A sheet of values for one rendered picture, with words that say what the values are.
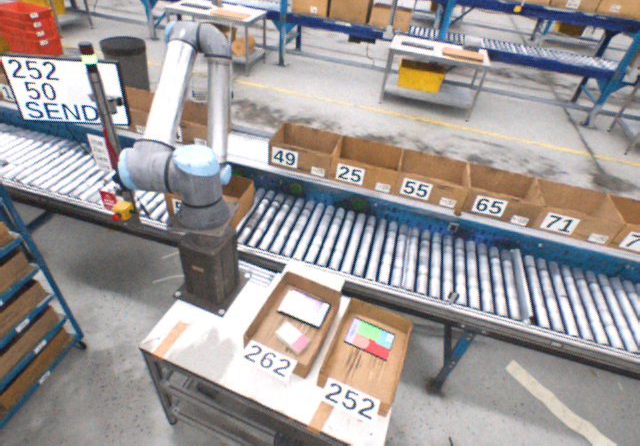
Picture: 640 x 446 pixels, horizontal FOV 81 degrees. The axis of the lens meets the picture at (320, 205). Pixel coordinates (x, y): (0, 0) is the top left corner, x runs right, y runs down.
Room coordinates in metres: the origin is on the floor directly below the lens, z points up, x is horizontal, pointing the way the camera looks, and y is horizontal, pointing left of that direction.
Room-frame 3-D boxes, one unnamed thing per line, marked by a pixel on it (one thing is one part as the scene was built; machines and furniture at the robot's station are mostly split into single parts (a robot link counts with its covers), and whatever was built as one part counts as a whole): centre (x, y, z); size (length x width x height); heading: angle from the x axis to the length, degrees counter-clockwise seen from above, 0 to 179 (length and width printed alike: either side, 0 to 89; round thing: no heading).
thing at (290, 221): (1.59, 0.17, 0.72); 0.52 x 0.05 x 0.05; 169
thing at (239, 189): (1.62, 0.61, 0.83); 0.39 x 0.29 x 0.17; 78
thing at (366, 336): (0.91, -0.28, 0.76); 0.19 x 0.14 x 0.02; 70
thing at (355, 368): (0.82, -0.26, 0.80); 0.38 x 0.28 x 0.10; 162
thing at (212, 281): (1.09, 0.44, 0.91); 0.26 x 0.26 x 0.33; 74
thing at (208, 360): (0.89, 0.08, 0.74); 1.00 x 0.58 x 0.03; 74
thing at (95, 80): (1.47, 1.00, 1.11); 0.12 x 0.05 x 0.88; 79
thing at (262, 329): (0.93, 0.04, 0.80); 0.38 x 0.28 x 0.10; 161
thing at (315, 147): (2.05, 0.14, 0.96); 0.39 x 0.29 x 0.17; 79
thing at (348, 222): (1.53, -0.15, 0.72); 0.52 x 0.05 x 0.05; 169
